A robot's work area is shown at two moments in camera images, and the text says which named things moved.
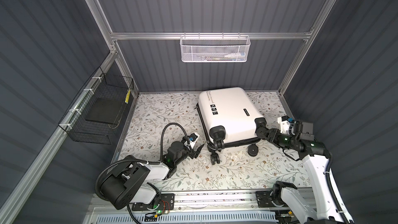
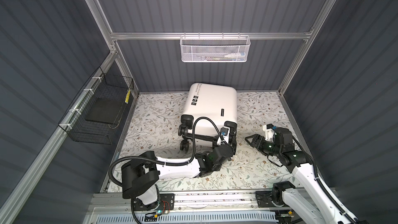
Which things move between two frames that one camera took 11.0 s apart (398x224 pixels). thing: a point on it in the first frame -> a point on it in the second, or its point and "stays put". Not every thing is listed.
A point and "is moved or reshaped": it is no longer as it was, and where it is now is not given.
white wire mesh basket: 214,49 stays put
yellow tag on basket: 127,96 stays put
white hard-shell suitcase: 230,118 is moved or reshaped
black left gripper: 195,153 -> 230,149
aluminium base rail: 181,200 stays put
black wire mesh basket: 95,115 stays put
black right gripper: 270,136 -> 257,136
